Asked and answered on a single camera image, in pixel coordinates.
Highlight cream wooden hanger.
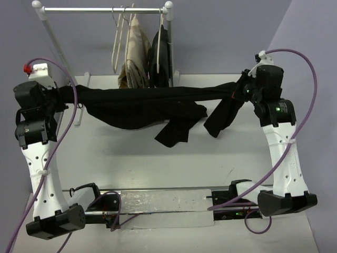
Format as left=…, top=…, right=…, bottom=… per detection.
left=111, top=11, right=124, bottom=74

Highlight black trousers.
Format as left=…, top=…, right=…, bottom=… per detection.
left=60, top=82, right=244, bottom=148
left=148, top=25, right=170, bottom=88

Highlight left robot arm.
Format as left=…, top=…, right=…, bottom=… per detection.
left=14, top=81, right=85, bottom=240

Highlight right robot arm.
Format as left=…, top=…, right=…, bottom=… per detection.
left=229, top=63, right=318, bottom=217

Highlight beige trousers on hanger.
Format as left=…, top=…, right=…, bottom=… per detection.
left=118, top=16, right=151, bottom=89

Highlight black trousers on hanger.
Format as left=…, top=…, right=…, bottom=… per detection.
left=148, top=25, right=170, bottom=88

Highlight cream hanger under beige trousers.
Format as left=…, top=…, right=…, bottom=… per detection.
left=122, top=13, right=134, bottom=65

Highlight cream hanger under black trousers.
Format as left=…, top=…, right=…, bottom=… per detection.
left=156, top=13, right=164, bottom=74

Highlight white clothes rack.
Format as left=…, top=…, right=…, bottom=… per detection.
left=31, top=0, right=181, bottom=126

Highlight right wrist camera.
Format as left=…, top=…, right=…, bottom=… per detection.
left=248, top=50, right=274, bottom=77

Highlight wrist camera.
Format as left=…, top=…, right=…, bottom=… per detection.
left=23, top=63, right=54, bottom=88
left=248, top=50, right=274, bottom=77

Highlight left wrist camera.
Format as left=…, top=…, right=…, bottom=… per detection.
left=23, top=63, right=54, bottom=88

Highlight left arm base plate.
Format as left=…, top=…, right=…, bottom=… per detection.
left=85, top=191, right=122, bottom=231

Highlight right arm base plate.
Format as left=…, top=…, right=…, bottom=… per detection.
left=206, top=190, right=261, bottom=221

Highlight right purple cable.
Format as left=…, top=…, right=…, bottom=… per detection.
left=207, top=48, right=318, bottom=233

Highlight purple cable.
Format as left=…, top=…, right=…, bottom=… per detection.
left=207, top=48, right=318, bottom=233
left=7, top=58, right=143, bottom=253

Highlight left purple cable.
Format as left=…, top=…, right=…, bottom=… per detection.
left=7, top=58, right=143, bottom=253

